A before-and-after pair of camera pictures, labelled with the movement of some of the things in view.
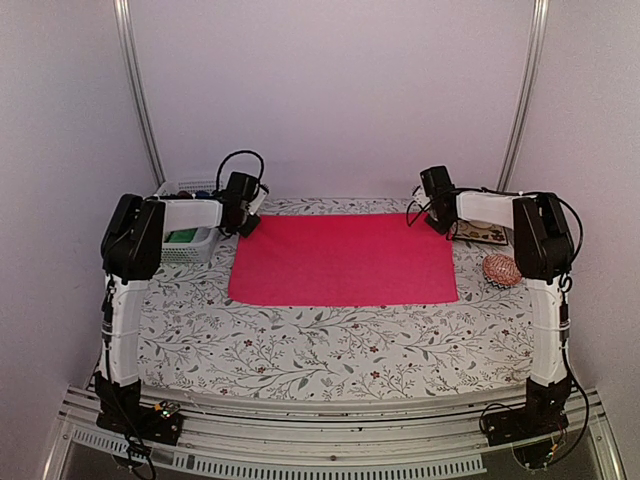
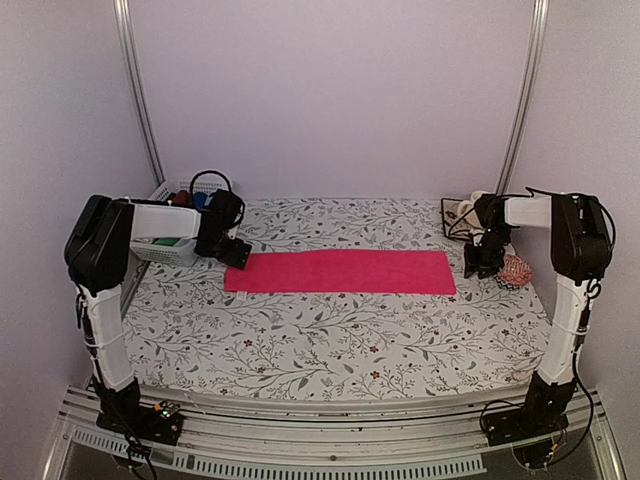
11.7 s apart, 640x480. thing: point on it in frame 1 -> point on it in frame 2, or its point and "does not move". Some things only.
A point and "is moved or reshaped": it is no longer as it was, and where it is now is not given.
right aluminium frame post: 539,19 does not move
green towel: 181,236 -> 167,241
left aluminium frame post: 133,87 does not move
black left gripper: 248,228 -> 238,257
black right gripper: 440,226 -> 473,264
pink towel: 344,259 is moved or reshaped
